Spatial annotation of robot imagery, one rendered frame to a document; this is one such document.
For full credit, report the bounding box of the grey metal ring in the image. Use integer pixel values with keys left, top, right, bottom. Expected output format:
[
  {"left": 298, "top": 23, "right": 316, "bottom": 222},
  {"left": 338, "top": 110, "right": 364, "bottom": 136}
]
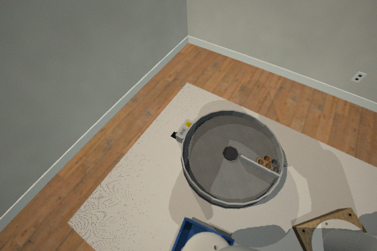
[
  {"left": 270, "top": 158, "right": 279, "bottom": 167},
  {"left": 271, "top": 166, "right": 280, "bottom": 174}
]

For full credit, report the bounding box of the blue crate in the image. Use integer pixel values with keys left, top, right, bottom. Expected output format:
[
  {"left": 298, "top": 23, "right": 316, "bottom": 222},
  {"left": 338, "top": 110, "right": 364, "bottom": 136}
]
[{"left": 171, "top": 217, "right": 233, "bottom": 251}]

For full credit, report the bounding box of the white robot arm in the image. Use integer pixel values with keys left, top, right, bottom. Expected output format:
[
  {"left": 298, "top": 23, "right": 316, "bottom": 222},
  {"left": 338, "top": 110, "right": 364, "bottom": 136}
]
[{"left": 182, "top": 219, "right": 377, "bottom": 251}]

